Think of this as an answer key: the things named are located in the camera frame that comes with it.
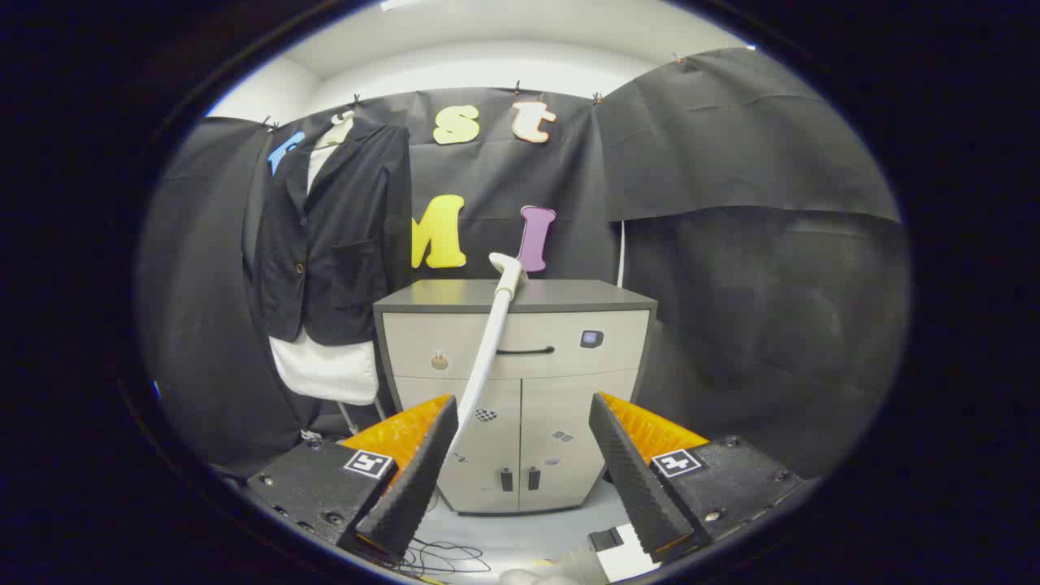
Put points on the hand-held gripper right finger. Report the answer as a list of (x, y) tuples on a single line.
[(642, 496)]

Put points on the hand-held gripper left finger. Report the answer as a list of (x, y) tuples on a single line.
[(406, 496)]

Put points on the white shirt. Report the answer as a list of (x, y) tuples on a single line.
[(325, 374)]

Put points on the white garment steamer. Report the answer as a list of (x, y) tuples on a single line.
[(496, 333)]

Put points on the black suit jacket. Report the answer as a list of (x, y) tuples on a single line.
[(341, 244)]

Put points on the white garment stand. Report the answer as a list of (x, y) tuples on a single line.
[(349, 416)]

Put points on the white clothes hanger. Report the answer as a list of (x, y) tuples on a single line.
[(340, 130)]

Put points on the small white clip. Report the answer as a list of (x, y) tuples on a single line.
[(311, 436)]

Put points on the grey cabinet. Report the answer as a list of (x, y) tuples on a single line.
[(569, 382)]

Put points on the black backdrop cloth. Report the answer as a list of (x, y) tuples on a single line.
[(731, 162)]

